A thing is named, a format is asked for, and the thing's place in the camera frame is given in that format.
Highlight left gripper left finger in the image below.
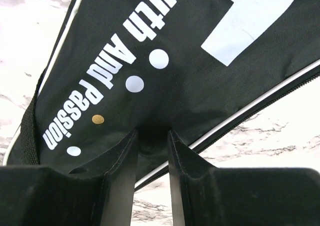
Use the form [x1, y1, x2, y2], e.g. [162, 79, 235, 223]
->
[0, 130, 139, 226]

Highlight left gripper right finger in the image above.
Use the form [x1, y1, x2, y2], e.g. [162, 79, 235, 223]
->
[167, 131, 320, 226]

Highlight black racket bag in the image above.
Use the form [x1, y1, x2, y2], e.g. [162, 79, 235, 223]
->
[3, 0, 320, 189]

